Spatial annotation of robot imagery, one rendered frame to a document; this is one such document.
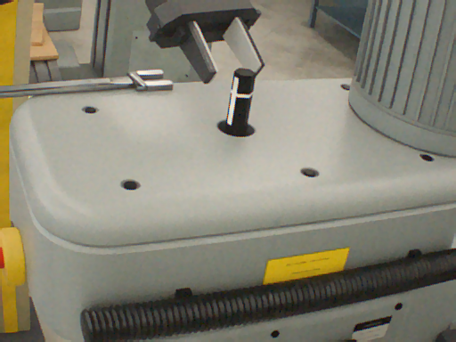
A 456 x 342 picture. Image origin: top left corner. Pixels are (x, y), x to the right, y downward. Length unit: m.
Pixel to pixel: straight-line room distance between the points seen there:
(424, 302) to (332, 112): 0.26
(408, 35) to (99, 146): 0.33
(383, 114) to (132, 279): 0.33
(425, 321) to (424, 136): 0.26
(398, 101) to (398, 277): 0.18
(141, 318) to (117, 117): 0.22
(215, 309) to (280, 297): 0.06
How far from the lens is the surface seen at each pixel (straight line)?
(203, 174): 0.68
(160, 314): 0.65
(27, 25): 2.51
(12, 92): 0.79
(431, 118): 0.79
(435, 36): 0.76
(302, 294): 0.70
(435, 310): 0.94
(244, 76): 0.73
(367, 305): 0.84
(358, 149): 0.78
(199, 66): 0.74
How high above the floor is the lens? 2.23
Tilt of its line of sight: 29 degrees down
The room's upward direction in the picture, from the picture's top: 9 degrees clockwise
